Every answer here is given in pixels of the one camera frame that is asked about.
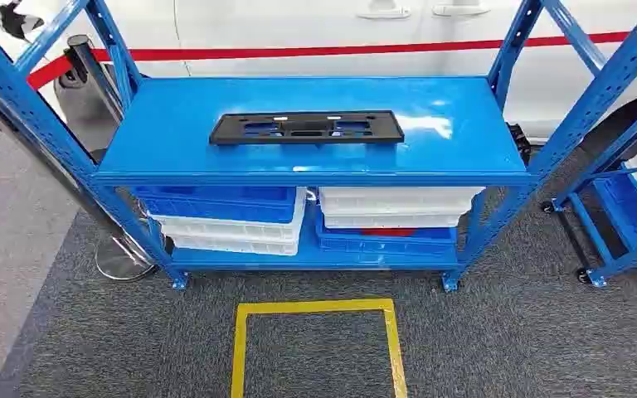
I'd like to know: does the blue wheeled shelf cart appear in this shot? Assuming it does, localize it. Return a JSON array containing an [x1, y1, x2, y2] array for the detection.
[[540, 87, 637, 290]]

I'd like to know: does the white car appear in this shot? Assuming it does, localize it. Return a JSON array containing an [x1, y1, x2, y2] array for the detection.
[[0, 0, 637, 145]]

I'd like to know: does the black plastic licence plate frame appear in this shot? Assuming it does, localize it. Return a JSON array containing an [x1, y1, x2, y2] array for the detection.
[[209, 110, 406, 147]]

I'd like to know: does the small black object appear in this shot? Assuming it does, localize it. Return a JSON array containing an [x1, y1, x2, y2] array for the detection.
[[507, 123, 533, 167]]

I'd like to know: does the yellow floor tape square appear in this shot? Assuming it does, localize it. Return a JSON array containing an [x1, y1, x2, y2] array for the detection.
[[230, 298, 409, 398]]

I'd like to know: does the blue metal shelf rack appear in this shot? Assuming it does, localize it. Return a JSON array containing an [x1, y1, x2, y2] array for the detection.
[[0, 0, 637, 293]]

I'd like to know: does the stanchion post with chrome base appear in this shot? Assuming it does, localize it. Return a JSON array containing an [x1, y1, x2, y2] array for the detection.
[[0, 90, 161, 283]]

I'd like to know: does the black stanchion post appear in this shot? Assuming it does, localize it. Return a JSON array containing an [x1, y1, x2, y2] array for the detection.
[[65, 33, 128, 126]]

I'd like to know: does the blue plastic crate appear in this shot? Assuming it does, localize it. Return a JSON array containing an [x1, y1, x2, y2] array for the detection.
[[314, 206, 459, 257], [131, 185, 298, 226], [592, 172, 637, 250]]

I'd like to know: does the red barrier belt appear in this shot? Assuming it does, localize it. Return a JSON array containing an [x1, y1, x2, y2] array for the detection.
[[26, 30, 632, 92]]

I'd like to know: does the red item in crate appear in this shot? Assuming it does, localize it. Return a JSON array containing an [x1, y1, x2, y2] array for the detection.
[[360, 227, 418, 238]]

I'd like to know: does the white car door handle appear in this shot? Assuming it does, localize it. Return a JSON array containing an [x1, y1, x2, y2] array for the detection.
[[356, 4, 412, 22], [432, 1, 492, 18]]

